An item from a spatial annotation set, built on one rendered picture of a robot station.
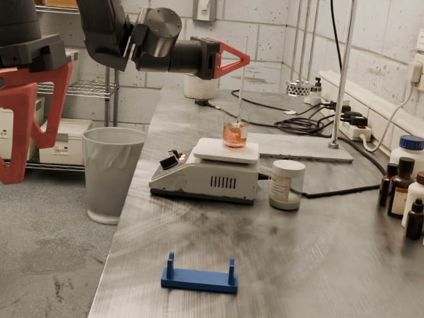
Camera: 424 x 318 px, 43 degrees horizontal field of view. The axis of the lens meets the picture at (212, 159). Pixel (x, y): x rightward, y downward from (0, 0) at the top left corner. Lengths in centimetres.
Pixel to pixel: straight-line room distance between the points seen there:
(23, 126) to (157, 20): 50
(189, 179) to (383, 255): 36
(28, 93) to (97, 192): 229
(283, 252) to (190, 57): 36
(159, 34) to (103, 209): 190
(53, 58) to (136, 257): 40
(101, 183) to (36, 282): 62
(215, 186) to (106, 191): 168
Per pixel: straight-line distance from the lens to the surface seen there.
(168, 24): 87
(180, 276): 73
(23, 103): 39
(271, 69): 344
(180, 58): 93
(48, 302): 212
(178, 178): 100
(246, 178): 98
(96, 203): 270
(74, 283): 223
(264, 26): 341
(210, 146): 103
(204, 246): 83
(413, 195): 99
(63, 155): 316
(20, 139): 41
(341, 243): 91
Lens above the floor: 111
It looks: 17 degrees down
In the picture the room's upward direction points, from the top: 5 degrees clockwise
